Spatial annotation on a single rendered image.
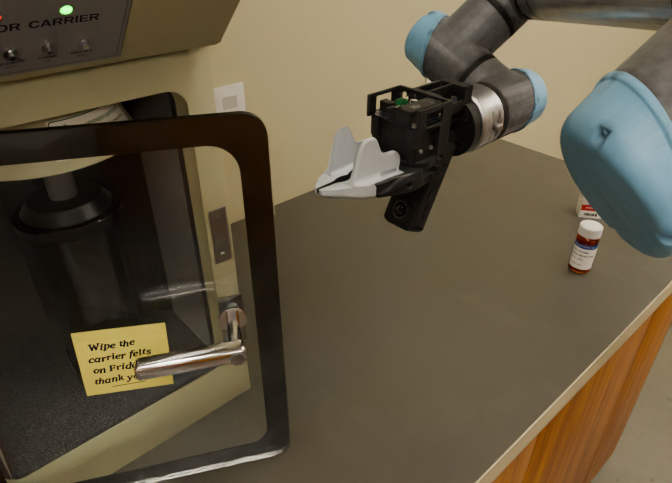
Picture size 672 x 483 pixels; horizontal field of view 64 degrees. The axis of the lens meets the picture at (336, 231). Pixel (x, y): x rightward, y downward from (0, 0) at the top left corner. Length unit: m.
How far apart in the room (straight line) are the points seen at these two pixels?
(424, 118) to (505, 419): 0.43
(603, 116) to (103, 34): 0.35
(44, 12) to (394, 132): 0.32
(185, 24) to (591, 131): 0.31
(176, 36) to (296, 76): 0.71
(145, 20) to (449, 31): 0.41
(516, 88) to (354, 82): 0.65
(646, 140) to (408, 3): 1.06
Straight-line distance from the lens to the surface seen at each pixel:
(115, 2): 0.42
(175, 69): 0.53
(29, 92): 0.49
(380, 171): 0.53
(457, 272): 1.00
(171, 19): 0.46
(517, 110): 0.68
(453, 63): 0.72
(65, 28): 0.43
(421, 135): 0.55
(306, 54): 1.18
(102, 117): 0.55
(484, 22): 0.74
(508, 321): 0.92
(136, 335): 0.50
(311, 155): 1.26
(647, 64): 0.40
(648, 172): 0.36
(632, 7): 0.58
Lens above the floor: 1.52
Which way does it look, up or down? 32 degrees down
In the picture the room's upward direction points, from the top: straight up
